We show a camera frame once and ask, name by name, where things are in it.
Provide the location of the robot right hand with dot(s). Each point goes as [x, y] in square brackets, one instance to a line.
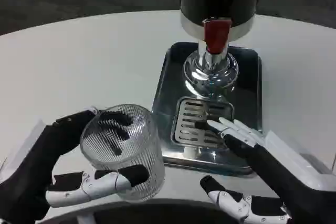
[283, 179]

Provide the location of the steel drip tray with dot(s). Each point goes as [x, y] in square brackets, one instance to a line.
[168, 87]

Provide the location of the clear ribbed glass cup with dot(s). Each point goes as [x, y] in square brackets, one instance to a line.
[148, 142]

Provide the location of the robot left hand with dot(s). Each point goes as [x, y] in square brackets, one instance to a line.
[29, 171]

